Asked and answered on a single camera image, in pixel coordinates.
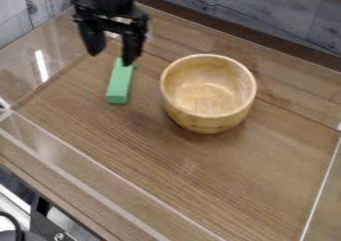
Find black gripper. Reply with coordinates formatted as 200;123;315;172
74;0;150;66

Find black cable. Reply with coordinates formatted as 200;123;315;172
0;211;27;241

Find clear acrylic tray walls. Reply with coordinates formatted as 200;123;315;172
0;3;341;241

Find green rectangular stick block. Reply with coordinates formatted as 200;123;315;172
106;58;136;105

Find round wooden bowl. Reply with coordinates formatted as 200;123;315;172
161;54;257;133

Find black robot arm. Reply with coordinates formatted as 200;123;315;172
74;0;150;66

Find black metal table bracket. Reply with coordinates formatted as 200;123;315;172
31;196;77;241

